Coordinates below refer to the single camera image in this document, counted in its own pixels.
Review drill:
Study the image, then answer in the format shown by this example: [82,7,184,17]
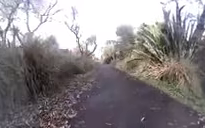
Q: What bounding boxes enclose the bare leaning tree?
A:
[64,6,98,58]

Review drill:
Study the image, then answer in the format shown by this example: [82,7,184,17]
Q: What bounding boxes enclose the dark asphalt path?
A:
[69,63,205,128]

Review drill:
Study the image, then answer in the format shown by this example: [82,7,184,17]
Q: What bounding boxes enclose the leaf-littered dirt verge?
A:
[9,68,99,128]

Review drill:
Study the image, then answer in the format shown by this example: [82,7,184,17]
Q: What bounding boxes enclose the flax bushes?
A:
[101,8,205,98]

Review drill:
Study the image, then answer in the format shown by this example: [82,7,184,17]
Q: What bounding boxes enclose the tall dry grass bushes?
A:
[0,34,98,128]

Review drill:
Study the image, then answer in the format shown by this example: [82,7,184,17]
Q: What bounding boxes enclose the grass verge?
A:
[114,64,205,123]

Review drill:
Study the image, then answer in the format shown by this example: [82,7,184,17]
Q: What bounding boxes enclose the bare trees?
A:
[0,0,63,49]

